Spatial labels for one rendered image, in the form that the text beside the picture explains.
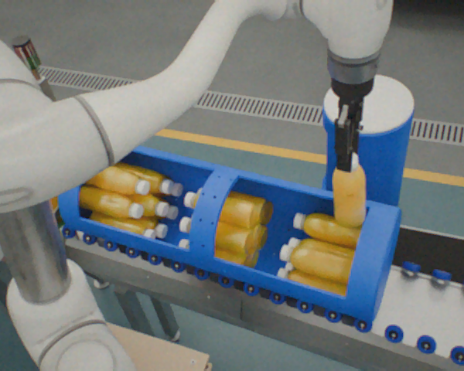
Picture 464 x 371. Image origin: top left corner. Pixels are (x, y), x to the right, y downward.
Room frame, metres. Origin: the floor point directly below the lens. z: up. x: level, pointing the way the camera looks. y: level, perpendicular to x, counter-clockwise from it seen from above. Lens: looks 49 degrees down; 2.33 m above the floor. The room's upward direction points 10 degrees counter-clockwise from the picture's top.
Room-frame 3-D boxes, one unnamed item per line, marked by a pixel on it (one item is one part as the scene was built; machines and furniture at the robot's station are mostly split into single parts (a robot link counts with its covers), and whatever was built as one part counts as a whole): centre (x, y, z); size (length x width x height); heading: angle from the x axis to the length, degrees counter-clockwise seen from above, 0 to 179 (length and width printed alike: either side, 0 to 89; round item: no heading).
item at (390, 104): (1.39, -0.49, 1.03); 0.28 x 0.28 x 0.01
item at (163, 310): (1.25, 0.35, 0.31); 0.06 x 0.06 x 0.63; 59
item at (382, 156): (1.39, -0.49, 0.59); 0.28 x 0.28 x 0.88
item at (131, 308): (1.13, 0.42, 0.31); 0.06 x 0.06 x 0.63; 59
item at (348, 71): (0.80, -0.25, 1.69); 0.09 x 0.09 x 0.06
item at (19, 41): (1.73, 0.59, 1.18); 0.06 x 0.06 x 0.16
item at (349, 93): (0.80, -0.25, 1.61); 0.08 x 0.07 x 0.09; 149
